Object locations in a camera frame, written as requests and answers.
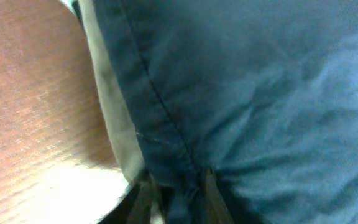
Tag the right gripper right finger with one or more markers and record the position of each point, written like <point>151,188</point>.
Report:
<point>216,209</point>

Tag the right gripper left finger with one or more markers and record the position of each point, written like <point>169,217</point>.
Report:
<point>135,207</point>

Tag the dark blue shorts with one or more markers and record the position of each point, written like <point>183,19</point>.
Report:
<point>264,93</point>

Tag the khaki shorts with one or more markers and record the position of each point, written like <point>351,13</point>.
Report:
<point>120,128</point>

